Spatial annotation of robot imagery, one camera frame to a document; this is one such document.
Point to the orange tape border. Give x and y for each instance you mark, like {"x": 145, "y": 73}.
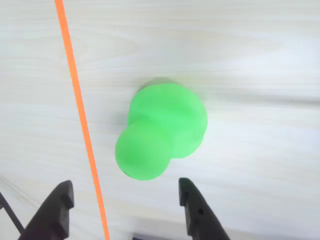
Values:
{"x": 82, "y": 117}

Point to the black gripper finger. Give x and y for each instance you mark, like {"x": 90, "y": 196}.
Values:
{"x": 197, "y": 212}
{"x": 52, "y": 215}

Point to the green rubber duck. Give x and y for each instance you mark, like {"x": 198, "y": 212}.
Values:
{"x": 160, "y": 125}

